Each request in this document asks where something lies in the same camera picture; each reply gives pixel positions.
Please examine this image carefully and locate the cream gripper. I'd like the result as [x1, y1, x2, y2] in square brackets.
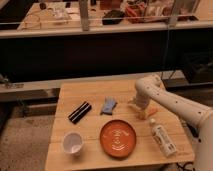
[128, 98, 146, 120]

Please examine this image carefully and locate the orange pepper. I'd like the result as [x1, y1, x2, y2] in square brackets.
[144, 107, 158, 118]

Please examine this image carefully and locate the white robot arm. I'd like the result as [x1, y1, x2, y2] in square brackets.
[133, 74, 213, 171]

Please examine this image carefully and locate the orange ceramic plate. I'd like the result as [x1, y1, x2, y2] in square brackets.
[99, 120, 137, 159]

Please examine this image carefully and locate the blue cloth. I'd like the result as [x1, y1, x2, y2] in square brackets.
[101, 97, 117, 115]

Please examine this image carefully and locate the black rectangular block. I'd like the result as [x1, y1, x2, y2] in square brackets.
[68, 102, 92, 124]

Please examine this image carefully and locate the black bag on shelf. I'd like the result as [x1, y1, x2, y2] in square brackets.
[102, 10, 125, 25]

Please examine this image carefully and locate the orange tool on shelf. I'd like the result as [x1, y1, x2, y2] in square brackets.
[125, 4, 145, 23]

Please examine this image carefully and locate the black cable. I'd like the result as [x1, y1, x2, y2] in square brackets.
[175, 161, 198, 171]

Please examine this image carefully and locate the metal post right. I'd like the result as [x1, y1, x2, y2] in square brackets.
[168, 0, 183, 27]

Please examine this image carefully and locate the metal post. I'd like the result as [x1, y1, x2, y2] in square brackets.
[168, 0, 183, 27]
[79, 0, 89, 31]

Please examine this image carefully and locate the metal post left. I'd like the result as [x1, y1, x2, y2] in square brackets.
[79, 0, 89, 31]

